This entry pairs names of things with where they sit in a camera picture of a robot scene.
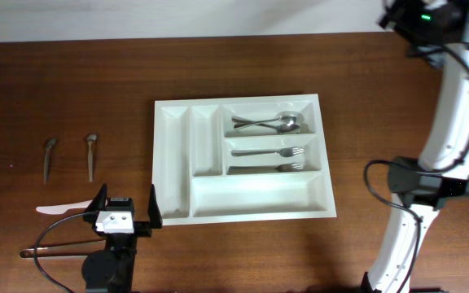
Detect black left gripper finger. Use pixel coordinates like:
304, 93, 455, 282
147, 184, 163, 229
83, 183, 107, 222

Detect metal tongs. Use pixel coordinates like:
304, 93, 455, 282
19, 239, 105, 260

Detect white plastic knife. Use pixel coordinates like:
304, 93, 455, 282
36, 200, 91, 215

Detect small teaspoon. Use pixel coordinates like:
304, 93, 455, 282
86, 133, 98, 182
43, 137, 57, 185

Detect metal fork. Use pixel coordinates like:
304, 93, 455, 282
227, 163, 305, 174
231, 146, 305, 158

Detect metal tablespoon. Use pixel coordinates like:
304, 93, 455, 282
231, 116, 301, 134
231, 112, 298, 130

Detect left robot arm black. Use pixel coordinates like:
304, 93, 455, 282
81, 185, 162, 292

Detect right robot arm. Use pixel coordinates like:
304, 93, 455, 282
360, 0, 469, 293

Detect white plastic cutlery tray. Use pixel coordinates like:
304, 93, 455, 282
152, 94, 336, 225

